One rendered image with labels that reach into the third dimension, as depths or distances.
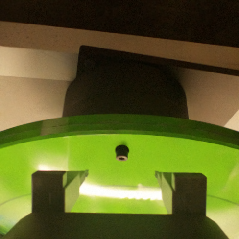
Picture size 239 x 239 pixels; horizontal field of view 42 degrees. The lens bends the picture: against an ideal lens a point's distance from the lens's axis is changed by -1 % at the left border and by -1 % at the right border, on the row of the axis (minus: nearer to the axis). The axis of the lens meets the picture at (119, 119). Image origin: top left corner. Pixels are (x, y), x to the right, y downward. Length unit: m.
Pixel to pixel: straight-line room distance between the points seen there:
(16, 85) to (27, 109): 0.05
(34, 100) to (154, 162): 0.25
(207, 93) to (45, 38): 0.19
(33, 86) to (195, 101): 0.19
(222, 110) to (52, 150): 0.26
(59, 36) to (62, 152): 0.19
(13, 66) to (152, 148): 0.23
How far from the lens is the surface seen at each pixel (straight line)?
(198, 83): 0.36
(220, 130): 0.20
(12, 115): 0.45
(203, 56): 0.37
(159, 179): 0.16
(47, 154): 0.19
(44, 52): 0.34
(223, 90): 0.37
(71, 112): 0.32
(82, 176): 0.16
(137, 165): 0.19
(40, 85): 0.38
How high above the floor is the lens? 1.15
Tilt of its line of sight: 34 degrees down
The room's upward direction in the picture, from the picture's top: 178 degrees counter-clockwise
